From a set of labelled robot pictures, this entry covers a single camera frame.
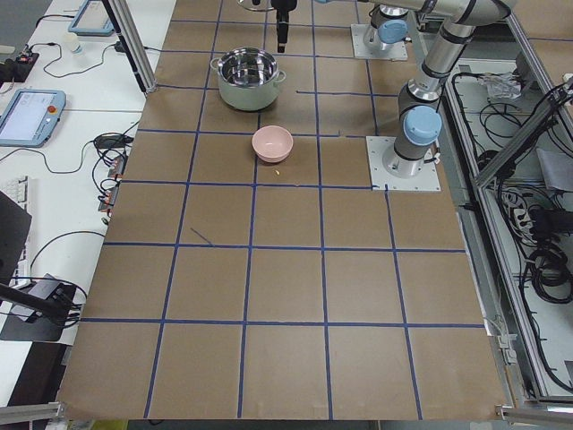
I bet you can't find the white keyboard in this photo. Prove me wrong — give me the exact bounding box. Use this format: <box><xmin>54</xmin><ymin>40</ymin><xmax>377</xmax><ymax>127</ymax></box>
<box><xmin>1</xmin><ymin>176</ymin><xmax>30</xmax><ymax>211</ymax></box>

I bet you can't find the far blue teach pendant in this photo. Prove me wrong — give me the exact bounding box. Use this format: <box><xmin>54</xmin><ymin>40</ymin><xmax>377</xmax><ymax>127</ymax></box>
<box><xmin>68</xmin><ymin>0</ymin><xmax>114</xmax><ymax>37</ymax></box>

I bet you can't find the glass pot lid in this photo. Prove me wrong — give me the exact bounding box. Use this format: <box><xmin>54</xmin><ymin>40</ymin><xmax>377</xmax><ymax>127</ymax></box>
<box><xmin>236</xmin><ymin>0</ymin><xmax>273</xmax><ymax>13</ymax></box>

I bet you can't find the aluminium frame post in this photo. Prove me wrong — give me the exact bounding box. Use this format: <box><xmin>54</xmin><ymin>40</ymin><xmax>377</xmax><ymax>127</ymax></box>
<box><xmin>102</xmin><ymin>0</ymin><xmax>157</xmax><ymax>95</ymax></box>

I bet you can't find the black power adapter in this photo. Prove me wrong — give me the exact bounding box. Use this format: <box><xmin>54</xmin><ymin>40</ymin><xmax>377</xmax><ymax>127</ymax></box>
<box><xmin>94</xmin><ymin>133</ymin><xmax>133</xmax><ymax>150</ymax></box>

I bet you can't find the white plastic cup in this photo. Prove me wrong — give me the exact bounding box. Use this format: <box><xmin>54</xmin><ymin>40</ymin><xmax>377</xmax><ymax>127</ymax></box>
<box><xmin>64</xmin><ymin>32</ymin><xmax>83</xmax><ymax>56</ymax></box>

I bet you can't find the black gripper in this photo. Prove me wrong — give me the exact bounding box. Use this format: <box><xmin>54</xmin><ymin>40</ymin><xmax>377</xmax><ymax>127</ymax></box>
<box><xmin>272</xmin><ymin>0</ymin><xmax>296</xmax><ymax>53</ymax></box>

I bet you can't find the pink bowl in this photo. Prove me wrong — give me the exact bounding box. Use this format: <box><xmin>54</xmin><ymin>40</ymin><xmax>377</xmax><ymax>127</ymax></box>
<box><xmin>252</xmin><ymin>125</ymin><xmax>294</xmax><ymax>163</ymax></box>

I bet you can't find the blue teach pendant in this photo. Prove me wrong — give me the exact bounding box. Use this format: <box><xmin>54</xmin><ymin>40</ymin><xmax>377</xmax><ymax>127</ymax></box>
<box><xmin>68</xmin><ymin>0</ymin><xmax>114</xmax><ymax>37</ymax></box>
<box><xmin>0</xmin><ymin>89</ymin><xmax>66</xmax><ymax>148</ymax></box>

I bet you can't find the near blue teach pendant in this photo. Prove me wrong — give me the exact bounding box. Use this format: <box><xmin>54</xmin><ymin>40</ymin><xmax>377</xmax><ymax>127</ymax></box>
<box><xmin>0</xmin><ymin>89</ymin><xmax>66</xmax><ymax>148</ymax></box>

